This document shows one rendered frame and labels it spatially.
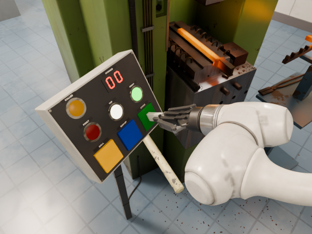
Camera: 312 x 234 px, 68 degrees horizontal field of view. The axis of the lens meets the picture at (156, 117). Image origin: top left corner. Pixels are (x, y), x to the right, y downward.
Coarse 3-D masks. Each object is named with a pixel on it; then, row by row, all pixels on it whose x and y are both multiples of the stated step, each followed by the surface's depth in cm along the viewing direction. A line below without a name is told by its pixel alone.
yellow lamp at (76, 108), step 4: (76, 100) 63; (72, 104) 62; (76, 104) 63; (80, 104) 64; (72, 108) 62; (76, 108) 63; (80, 108) 64; (72, 112) 63; (76, 112) 63; (80, 112) 64; (76, 116) 63
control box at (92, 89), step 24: (96, 72) 69; (120, 72) 73; (72, 96) 63; (96, 96) 68; (120, 96) 74; (144, 96) 81; (48, 120) 61; (72, 120) 63; (96, 120) 68; (120, 120) 74; (72, 144) 63; (96, 144) 68; (120, 144) 74; (96, 168) 69
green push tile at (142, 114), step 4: (148, 104) 82; (144, 108) 81; (148, 108) 82; (152, 108) 83; (140, 112) 79; (144, 112) 81; (140, 116) 79; (144, 116) 81; (140, 120) 80; (144, 120) 81; (148, 120) 82; (144, 124) 81; (148, 124) 82; (152, 124) 84; (144, 128) 81; (148, 128) 82
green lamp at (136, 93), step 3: (132, 90) 77; (135, 90) 77; (138, 90) 78; (132, 93) 77; (135, 93) 77; (138, 93) 78; (141, 93) 79; (132, 96) 77; (135, 96) 77; (138, 96) 78; (141, 96) 79; (135, 99) 78; (138, 99) 78
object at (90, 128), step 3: (90, 126) 66; (93, 126) 67; (96, 126) 68; (87, 129) 66; (90, 129) 66; (93, 129) 67; (96, 129) 68; (87, 132) 66; (90, 132) 66; (93, 132) 67; (96, 132) 68; (99, 132) 69; (87, 135) 66; (90, 135) 66; (93, 135) 67; (96, 135) 68; (90, 138) 67; (93, 138) 67; (96, 138) 68
